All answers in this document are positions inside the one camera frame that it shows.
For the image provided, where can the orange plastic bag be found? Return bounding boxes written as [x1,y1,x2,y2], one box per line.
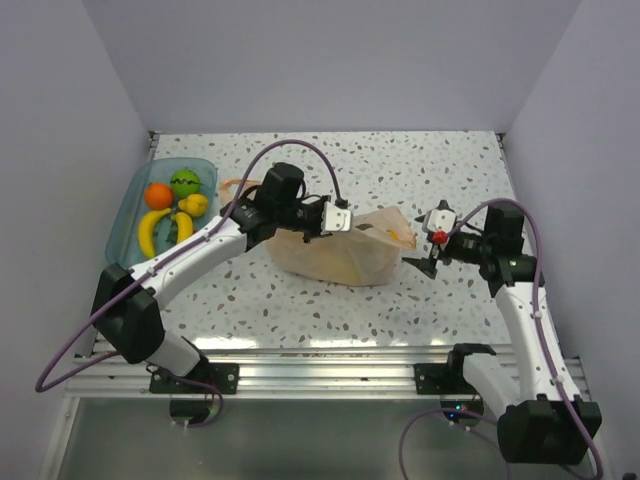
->
[218,178,418,287]

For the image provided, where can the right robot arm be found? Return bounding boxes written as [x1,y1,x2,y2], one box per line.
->
[407,198,602,477]

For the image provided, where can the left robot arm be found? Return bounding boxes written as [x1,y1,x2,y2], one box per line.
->
[92,162,331,393]

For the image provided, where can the fake yellow lemon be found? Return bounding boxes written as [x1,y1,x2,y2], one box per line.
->
[178,193,209,218]

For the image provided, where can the fake yellow banana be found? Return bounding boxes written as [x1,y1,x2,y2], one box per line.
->
[137,208,171,259]
[173,211,194,244]

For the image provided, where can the fake green apple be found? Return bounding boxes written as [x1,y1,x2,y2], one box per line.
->
[170,169,201,199]

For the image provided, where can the fake orange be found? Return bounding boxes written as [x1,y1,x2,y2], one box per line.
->
[144,183,174,210]

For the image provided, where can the right round controller board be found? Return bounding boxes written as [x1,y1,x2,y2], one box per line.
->
[440,400,485,427]

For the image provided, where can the round controller board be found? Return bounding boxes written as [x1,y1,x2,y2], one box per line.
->
[440,400,485,427]
[169,399,213,427]

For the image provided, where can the blue plastic tray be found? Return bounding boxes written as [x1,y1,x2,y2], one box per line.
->
[106,157,217,268]

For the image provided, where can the left round controller board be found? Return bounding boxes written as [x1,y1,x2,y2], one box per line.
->
[169,399,213,427]

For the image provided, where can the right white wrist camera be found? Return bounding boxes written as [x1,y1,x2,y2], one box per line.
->
[415,208,457,245]

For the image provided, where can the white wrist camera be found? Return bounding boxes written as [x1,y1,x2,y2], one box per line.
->
[415,208,457,245]
[320,201,353,236]

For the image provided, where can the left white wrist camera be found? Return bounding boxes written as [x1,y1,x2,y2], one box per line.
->
[320,201,353,236]

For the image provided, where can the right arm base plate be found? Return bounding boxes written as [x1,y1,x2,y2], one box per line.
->
[413,343,496,395]

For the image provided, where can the aluminium rail frame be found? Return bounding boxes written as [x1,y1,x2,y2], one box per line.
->
[63,344,591,399]

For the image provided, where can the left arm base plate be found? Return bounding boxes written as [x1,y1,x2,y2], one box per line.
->
[146,363,240,395]

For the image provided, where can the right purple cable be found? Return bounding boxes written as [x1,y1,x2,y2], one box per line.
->
[400,198,605,480]

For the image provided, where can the purple cable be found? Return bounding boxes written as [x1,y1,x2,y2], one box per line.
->
[400,198,605,480]
[35,139,348,393]

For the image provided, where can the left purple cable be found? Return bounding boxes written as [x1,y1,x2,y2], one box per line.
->
[35,139,348,393]

